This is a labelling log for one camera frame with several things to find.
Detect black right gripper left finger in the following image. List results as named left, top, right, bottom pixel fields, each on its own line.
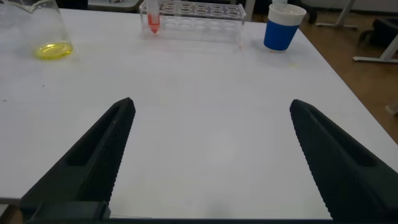
left=19, top=96, right=137, bottom=220

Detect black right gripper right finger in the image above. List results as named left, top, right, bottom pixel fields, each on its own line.
left=289, top=98, right=398, bottom=222

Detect clear glass beaker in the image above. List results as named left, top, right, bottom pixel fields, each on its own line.
left=0, top=0, right=75, bottom=61

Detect red pigment test tube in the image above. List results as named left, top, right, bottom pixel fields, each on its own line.
left=146, top=0, right=161, bottom=34

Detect clear acrylic test tube rack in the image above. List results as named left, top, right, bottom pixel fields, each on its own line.
left=139, top=0, right=247, bottom=44

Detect beige plastic stool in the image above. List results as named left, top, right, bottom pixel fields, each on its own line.
left=384, top=101, right=398, bottom=116

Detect white standing desk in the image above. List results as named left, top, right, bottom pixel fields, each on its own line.
left=315, top=0, right=398, bottom=65

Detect blue and white paper cup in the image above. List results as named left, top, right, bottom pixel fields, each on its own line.
left=263, top=2, right=307, bottom=52

